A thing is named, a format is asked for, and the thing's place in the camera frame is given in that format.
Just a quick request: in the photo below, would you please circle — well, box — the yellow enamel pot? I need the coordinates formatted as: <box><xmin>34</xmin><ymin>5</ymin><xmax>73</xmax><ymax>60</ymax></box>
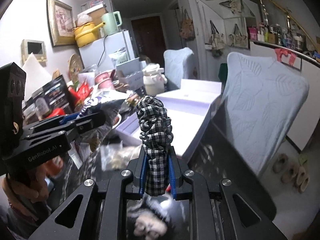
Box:
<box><xmin>73</xmin><ymin>22</ymin><xmax>105</xmax><ymax>48</ymax></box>

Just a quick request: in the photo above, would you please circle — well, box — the black white gingham scrunchie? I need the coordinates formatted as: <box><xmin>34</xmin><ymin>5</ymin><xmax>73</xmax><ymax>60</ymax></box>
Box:
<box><xmin>136</xmin><ymin>96</ymin><xmax>174</xmax><ymax>197</ymax></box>

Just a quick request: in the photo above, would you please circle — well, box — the red foil bag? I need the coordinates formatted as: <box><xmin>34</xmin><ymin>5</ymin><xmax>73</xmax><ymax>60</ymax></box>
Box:
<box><xmin>68</xmin><ymin>81</ymin><xmax>93</xmax><ymax>106</ymax></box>

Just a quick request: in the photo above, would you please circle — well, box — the cream thermos jug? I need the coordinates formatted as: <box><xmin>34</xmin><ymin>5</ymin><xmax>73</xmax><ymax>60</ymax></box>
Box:
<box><xmin>143</xmin><ymin>63</ymin><xmax>168</xmax><ymax>96</ymax></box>

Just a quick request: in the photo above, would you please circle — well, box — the brown hanging bag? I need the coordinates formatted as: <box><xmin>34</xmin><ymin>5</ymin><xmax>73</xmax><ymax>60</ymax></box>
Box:
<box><xmin>180</xmin><ymin>9</ymin><xmax>195</xmax><ymax>41</ymax></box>

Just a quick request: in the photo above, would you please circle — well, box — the green electric kettle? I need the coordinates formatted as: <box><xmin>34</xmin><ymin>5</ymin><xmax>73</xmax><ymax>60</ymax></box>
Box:
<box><xmin>101</xmin><ymin>11</ymin><xmax>123</xmax><ymax>36</ymax></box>

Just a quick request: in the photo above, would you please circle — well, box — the pink cup stack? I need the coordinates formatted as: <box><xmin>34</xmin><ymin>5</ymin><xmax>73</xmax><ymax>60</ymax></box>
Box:
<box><xmin>95</xmin><ymin>72</ymin><xmax>114</xmax><ymax>89</ymax></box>

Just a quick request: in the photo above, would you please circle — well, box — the black printed box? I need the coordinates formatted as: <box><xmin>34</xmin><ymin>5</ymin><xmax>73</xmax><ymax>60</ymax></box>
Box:
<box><xmin>23</xmin><ymin>75</ymin><xmax>74</xmax><ymax>119</ymax></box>

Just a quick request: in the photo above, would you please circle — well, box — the dark green bag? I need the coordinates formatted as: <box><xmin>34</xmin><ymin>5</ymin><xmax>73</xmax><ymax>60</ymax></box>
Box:
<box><xmin>218</xmin><ymin>63</ymin><xmax>228</xmax><ymax>83</ymax></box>

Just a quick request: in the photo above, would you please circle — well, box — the framed picture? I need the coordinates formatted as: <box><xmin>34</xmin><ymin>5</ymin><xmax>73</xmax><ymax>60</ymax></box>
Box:
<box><xmin>46</xmin><ymin>0</ymin><xmax>75</xmax><ymax>47</ymax></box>

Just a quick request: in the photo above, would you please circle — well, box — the pink bow ribbon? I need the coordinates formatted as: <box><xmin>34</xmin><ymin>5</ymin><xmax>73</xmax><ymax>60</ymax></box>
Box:
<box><xmin>274</xmin><ymin>48</ymin><xmax>297</xmax><ymax>67</ymax></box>

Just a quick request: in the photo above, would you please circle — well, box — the clear zip bag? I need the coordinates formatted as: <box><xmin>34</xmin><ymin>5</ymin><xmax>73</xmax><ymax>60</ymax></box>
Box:
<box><xmin>100</xmin><ymin>143</ymin><xmax>141</xmax><ymax>171</ymax></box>

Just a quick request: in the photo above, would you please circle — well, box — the white cardboard bottle box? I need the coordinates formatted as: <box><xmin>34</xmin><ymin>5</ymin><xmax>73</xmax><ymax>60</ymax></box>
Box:
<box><xmin>116</xmin><ymin>58</ymin><xmax>144</xmax><ymax>91</ymax></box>

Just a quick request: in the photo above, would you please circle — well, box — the red plastic container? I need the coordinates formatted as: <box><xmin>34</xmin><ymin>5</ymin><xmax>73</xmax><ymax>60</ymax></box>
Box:
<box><xmin>47</xmin><ymin>108</ymin><xmax>66</xmax><ymax>119</ymax></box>

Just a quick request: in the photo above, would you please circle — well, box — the open lavender gift box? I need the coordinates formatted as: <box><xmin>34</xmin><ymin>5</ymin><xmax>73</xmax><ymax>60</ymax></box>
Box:
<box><xmin>115</xmin><ymin>78</ymin><xmax>222</xmax><ymax>160</ymax></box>

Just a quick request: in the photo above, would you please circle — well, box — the person left hand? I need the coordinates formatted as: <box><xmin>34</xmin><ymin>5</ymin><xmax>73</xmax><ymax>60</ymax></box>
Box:
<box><xmin>2</xmin><ymin>156</ymin><xmax>64</xmax><ymax>204</ymax></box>

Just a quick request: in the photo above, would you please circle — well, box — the white mini fridge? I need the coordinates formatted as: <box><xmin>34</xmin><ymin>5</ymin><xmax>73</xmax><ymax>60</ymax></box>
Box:
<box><xmin>79</xmin><ymin>30</ymin><xmax>136</xmax><ymax>72</ymax></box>

